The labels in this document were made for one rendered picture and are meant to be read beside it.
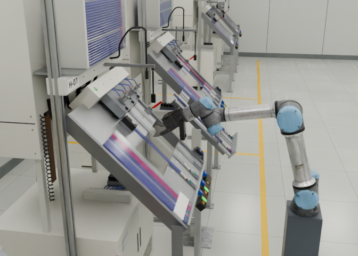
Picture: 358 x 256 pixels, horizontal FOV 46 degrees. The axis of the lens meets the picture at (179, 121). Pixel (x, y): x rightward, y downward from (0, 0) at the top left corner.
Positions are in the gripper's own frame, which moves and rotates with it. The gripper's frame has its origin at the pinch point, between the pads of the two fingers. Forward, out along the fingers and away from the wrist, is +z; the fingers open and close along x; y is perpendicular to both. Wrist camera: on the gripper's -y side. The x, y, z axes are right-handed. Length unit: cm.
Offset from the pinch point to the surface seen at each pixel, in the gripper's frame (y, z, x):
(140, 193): -8.6, 1.1, 49.0
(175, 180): -19.9, -3.7, 21.0
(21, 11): 80, -1, 49
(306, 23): -105, -127, -760
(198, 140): -26, -4, -48
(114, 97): 29.9, 2.0, 13.9
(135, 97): 22.8, 0.4, -6.1
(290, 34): -109, -87, -760
